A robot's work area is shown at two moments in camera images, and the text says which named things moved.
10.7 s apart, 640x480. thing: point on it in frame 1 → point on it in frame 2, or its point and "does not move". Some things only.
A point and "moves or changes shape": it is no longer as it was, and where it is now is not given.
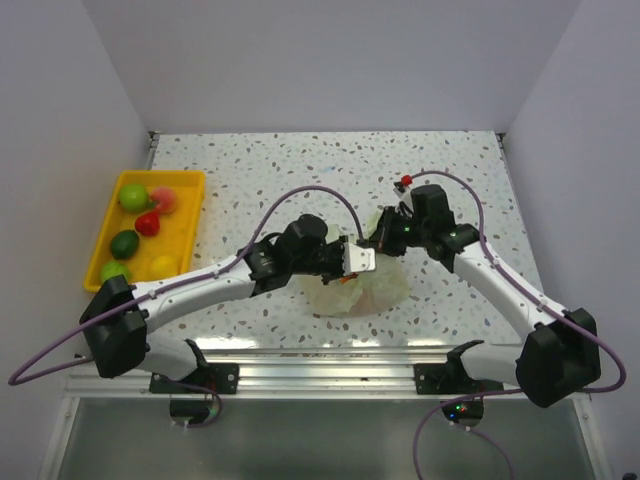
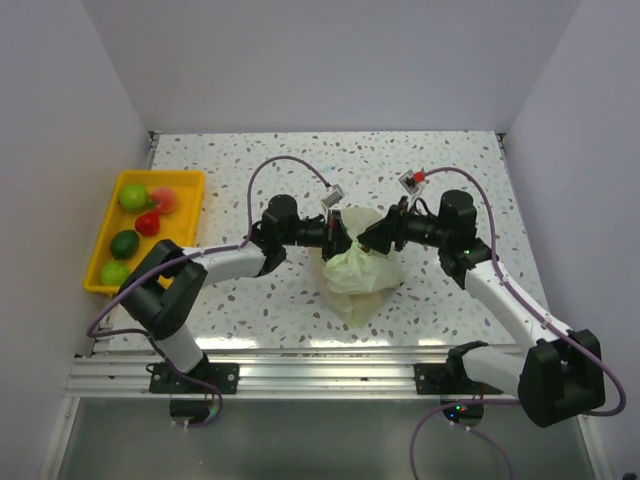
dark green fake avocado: (124, 244) does not move
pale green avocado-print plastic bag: (382, 289) moves or changes shape
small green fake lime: (112, 269) does not move
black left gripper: (337, 246) → (336, 239)
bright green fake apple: (133, 197) does not move
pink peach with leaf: (164, 200) does not move
